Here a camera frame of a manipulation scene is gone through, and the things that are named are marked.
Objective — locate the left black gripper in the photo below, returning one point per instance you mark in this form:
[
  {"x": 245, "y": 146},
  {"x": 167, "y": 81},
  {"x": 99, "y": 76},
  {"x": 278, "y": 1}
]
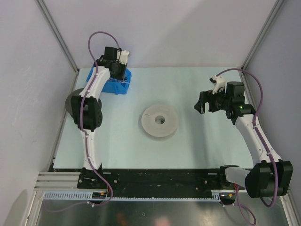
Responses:
[{"x": 121, "y": 76}]

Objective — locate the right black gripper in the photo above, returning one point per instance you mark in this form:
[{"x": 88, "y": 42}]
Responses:
[{"x": 208, "y": 96}]

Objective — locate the blue plastic bin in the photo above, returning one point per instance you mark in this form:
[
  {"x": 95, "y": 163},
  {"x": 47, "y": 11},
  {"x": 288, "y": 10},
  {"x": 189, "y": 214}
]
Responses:
[{"x": 120, "y": 86}]

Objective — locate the light grey cable spool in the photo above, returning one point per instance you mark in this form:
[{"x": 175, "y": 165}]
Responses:
[{"x": 160, "y": 122}]

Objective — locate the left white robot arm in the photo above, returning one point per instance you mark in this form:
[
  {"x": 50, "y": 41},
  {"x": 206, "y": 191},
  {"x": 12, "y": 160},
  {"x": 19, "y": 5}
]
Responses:
[{"x": 89, "y": 128}]

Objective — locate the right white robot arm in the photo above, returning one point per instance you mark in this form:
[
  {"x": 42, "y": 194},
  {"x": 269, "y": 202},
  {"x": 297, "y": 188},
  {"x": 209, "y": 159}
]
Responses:
[{"x": 270, "y": 174}]

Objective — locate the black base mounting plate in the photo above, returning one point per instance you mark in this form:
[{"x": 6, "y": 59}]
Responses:
[{"x": 155, "y": 183}]

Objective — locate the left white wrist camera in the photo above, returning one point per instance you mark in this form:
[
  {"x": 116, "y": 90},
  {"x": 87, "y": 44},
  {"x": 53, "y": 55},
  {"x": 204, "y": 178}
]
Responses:
[{"x": 122, "y": 56}]

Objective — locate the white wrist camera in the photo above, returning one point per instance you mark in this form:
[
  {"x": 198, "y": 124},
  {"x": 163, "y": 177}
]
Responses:
[
  {"x": 122, "y": 56},
  {"x": 219, "y": 83}
]

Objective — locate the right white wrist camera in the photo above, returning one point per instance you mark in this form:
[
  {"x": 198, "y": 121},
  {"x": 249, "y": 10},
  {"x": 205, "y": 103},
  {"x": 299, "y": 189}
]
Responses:
[{"x": 219, "y": 83}]

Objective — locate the dark grey cable spool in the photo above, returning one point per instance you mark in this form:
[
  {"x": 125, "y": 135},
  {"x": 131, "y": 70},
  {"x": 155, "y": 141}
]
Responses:
[{"x": 69, "y": 103}]

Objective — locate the grey slotted cable duct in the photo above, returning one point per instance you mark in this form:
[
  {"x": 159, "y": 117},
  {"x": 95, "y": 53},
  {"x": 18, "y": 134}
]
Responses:
[{"x": 95, "y": 196}]

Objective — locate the aluminium frame rail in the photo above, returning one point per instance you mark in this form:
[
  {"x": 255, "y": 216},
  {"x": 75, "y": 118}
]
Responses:
[{"x": 57, "y": 180}]

